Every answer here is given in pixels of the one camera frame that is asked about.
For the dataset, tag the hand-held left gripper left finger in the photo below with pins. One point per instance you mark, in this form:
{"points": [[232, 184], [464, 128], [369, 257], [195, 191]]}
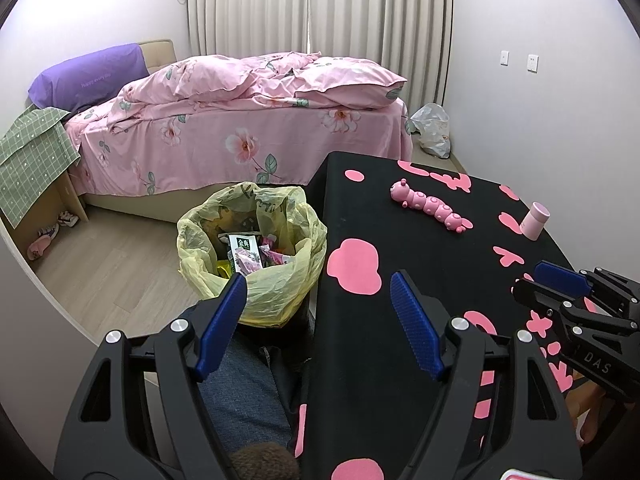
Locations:
{"points": [[222, 320]]}

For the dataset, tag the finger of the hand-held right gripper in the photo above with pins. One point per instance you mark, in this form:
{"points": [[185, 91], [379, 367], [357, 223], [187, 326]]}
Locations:
{"points": [[560, 275], [540, 296]]}

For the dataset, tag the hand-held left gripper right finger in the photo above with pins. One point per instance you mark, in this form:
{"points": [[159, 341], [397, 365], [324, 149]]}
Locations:
{"points": [[415, 325]]}

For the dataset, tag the yellow snack wrapper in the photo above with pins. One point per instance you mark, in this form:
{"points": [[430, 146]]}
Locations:
{"points": [[224, 267]]}

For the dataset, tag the black trash bin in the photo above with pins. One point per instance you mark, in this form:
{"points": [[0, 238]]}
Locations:
{"points": [[295, 325]]}

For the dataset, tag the green and white packet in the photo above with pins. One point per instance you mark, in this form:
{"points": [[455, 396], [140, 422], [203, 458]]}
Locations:
{"points": [[245, 250]]}

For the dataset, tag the pink pig-print packet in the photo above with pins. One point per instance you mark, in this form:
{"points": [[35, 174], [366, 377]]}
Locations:
{"points": [[275, 257]]}

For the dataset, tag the yellow plastic bin liner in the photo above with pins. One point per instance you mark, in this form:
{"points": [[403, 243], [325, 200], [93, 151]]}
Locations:
{"points": [[295, 280]]}

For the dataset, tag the person's right hand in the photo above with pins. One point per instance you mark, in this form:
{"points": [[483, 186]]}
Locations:
{"points": [[587, 410]]}

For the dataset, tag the pink cylinder cup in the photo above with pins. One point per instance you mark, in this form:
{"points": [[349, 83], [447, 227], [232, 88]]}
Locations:
{"points": [[534, 220]]}

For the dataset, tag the black pink-patterned tablecloth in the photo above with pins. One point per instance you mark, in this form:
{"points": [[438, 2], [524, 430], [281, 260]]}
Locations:
{"points": [[350, 360]]}

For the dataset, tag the person's jeans leg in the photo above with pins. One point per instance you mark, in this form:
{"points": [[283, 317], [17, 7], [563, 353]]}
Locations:
{"points": [[240, 395]]}

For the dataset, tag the pink caterpillar toy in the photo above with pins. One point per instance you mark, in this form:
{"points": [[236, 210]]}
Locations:
{"points": [[430, 205]]}

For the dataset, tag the cardboard nightstand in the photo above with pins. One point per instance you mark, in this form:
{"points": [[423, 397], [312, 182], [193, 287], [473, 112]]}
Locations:
{"points": [[75, 197]]}

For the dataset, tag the white plastic bag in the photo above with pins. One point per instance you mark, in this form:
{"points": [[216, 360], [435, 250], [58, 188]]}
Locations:
{"points": [[432, 130]]}

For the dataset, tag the pink floral bedding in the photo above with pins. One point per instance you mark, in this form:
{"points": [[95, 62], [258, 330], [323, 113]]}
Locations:
{"points": [[225, 125]]}

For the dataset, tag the green checked cloth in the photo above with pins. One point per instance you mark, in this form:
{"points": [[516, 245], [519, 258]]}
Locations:
{"points": [[30, 160]]}

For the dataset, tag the purple pillow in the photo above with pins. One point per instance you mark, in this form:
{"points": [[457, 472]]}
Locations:
{"points": [[85, 77]]}

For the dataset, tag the beige pleated curtain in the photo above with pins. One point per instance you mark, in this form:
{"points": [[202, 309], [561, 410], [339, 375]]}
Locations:
{"points": [[360, 10]]}

